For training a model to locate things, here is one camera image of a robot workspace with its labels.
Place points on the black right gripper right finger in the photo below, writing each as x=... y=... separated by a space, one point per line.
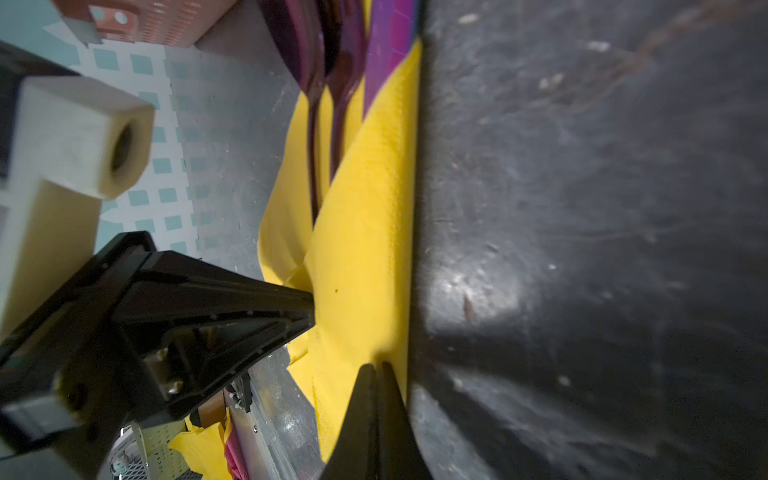
x=398 y=455

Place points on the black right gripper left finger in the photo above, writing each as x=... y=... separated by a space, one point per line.
x=355 y=455

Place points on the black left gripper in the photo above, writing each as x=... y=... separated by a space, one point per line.
x=137 y=335

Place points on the yellow paper napkin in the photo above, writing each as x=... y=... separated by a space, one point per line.
x=356 y=259

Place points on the purple metal spoon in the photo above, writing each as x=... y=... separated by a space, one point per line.
x=296 y=28

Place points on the purple metal fork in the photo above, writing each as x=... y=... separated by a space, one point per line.
x=343 y=24

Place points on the pink perforated plastic basket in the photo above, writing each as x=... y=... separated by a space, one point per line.
x=175 y=23

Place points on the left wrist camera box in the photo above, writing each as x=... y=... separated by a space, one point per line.
x=68 y=143

